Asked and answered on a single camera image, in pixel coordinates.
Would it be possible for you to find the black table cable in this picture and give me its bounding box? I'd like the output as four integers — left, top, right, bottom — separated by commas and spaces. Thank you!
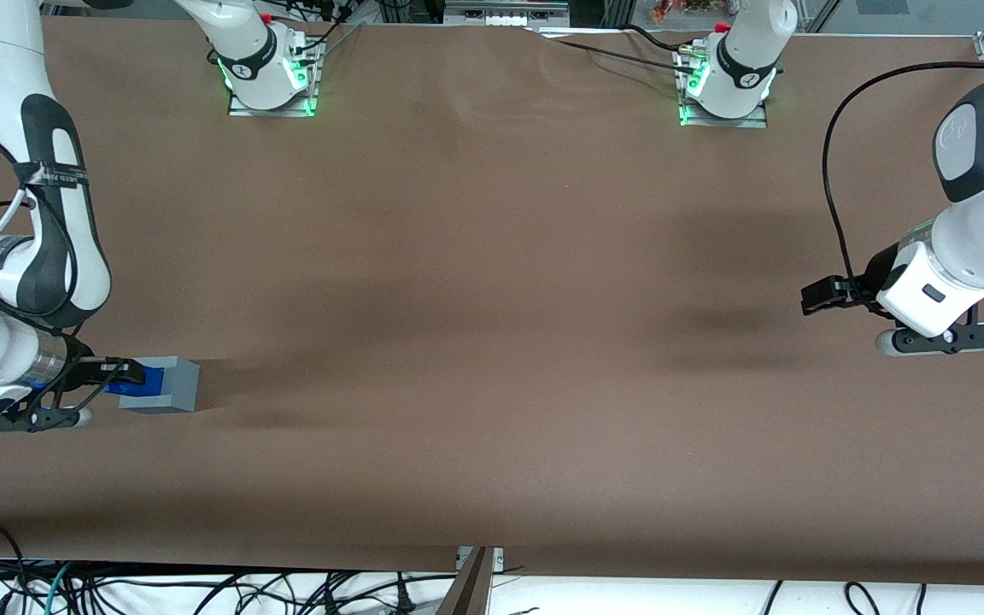
535, 32, 698, 78
620, 24, 706, 57

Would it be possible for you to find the white power strip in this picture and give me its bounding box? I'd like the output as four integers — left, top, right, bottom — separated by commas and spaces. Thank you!
445, 0, 570, 28

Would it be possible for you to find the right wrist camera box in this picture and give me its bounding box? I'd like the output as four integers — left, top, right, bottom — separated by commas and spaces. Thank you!
0, 407, 93, 435

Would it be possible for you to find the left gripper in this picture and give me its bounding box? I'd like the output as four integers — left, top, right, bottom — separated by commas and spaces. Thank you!
801, 242, 984, 339

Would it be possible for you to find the brown table cover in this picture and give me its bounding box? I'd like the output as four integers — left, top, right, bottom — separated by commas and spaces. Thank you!
0, 15, 984, 589

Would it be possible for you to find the teal floor cable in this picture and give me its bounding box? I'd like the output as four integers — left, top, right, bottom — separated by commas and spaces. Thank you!
41, 561, 76, 615

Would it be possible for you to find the dark metal bar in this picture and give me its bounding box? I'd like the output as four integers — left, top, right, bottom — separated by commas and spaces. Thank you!
434, 547, 495, 615

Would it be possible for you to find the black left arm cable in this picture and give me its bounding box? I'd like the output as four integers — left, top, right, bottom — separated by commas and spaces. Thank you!
822, 61, 984, 310

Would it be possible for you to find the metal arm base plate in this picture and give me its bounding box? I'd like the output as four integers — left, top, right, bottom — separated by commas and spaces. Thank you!
227, 38, 320, 119
677, 43, 770, 130

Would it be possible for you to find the black base connector cable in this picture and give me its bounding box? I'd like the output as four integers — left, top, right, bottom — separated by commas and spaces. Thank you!
291, 0, 365, 61

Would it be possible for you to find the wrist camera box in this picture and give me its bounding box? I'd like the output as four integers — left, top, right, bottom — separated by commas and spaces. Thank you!
0, 407, 93, 435
876, 323, 984, 358

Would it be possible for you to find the gray square base block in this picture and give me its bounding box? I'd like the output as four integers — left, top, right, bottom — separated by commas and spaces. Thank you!
119, 355, 201, 414

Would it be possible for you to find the small blue plastic part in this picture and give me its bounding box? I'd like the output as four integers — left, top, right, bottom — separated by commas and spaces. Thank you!
104, 367, 161, 396

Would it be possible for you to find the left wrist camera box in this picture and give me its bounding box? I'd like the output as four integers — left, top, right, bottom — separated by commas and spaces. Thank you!
876, 323, 984, 358

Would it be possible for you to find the orange background clutter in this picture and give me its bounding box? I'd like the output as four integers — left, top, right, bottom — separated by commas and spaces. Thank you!
650, 0, 745, 22

